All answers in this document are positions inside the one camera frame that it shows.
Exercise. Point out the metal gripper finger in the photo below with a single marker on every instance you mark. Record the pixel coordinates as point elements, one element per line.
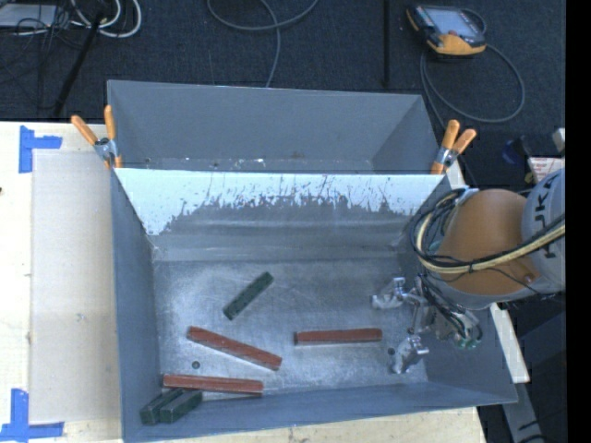
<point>406,353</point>
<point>392,293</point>

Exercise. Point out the dark green flat block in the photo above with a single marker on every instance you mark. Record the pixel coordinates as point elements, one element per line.
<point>248,295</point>
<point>181,406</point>
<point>153,410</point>

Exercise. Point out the grey metal bin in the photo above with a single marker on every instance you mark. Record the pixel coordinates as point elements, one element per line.
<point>286,229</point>

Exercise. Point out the red-brown flat block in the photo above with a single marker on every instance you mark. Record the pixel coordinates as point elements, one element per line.
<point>338,336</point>
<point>234,347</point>
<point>213,384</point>

